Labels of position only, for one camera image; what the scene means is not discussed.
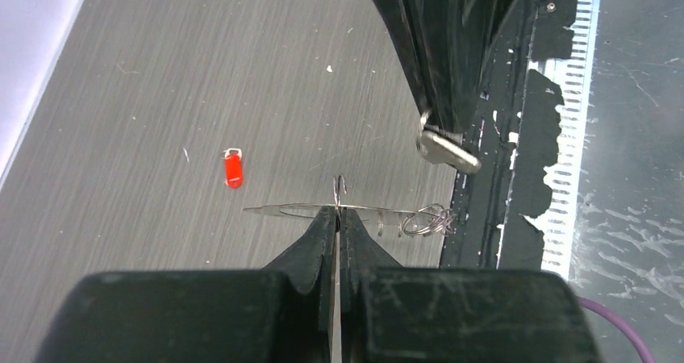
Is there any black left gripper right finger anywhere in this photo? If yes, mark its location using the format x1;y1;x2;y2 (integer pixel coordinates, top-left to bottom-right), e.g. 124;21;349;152
340;210;602;362

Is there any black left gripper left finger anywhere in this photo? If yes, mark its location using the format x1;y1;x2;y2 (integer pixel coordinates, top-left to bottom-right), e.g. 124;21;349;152
34;207;339;363

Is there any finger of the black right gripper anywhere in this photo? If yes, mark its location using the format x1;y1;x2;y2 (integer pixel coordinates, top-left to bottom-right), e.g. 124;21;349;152
416;0;517;133
372;0;444;120

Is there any silver perforated keyring plate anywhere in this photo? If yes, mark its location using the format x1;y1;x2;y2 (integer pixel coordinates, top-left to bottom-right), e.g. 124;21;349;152
247;175;456;362

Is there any silver key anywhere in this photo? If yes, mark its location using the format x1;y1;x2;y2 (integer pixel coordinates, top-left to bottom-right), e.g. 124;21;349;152
415;110;482;174

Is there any red key tag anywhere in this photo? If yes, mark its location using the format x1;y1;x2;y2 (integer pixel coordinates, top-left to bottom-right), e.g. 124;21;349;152
223;148;244;189

